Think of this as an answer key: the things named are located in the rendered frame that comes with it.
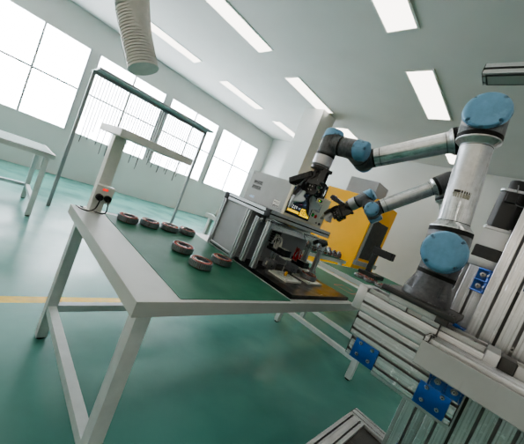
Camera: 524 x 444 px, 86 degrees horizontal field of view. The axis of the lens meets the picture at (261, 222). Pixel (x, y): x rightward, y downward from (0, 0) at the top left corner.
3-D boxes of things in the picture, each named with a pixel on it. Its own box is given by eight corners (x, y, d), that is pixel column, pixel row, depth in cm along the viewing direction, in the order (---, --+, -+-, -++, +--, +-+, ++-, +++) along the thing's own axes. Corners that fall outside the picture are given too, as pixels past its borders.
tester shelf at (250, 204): (328, 238, 205) (330, 233, 204) (268, 217, 155) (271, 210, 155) (284, 219, 235) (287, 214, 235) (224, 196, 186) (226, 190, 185)
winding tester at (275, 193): (320, 228, 198) (331, 201, 197) (283, 214, 167) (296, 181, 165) (281, 212, 225) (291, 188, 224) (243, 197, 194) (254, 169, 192)
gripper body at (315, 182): (313, 196, 106) (326, 166, 106) (297, 190, 112) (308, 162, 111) (323, 201, 112) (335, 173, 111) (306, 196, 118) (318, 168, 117)
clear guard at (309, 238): (329, 254, 162) (334, 244, 161) (307, 247, 144) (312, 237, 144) (289, 234, 184) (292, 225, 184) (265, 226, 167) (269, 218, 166)
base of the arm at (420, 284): (452, 310, 97) (463, 284, 97) (445, 311, 86) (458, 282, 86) (407, 289, 107) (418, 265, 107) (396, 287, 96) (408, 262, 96)
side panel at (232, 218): (233, 259, 171) (254, 210, 169) (230, 258, 169) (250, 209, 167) (210, 242, 190) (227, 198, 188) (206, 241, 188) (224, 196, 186)
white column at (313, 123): (275, 263, 608) (335, 119, 586) (262, 261, 575) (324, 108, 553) (260, 255, 642) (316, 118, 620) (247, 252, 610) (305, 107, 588)
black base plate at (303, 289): (347, 300, 183) (348, 297, 183) (290, 299, 137) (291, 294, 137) (294, 270, 216) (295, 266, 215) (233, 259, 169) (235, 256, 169)
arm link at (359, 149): (376, 149, 108) (350, 144, 114) (369, 137, 99) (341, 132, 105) (367, 168, 109) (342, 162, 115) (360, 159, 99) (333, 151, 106)
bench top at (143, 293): (389, 309, 237) (391, 304, 237) (130, 318, 78) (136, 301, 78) (299, 260, 307) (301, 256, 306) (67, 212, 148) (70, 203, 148)
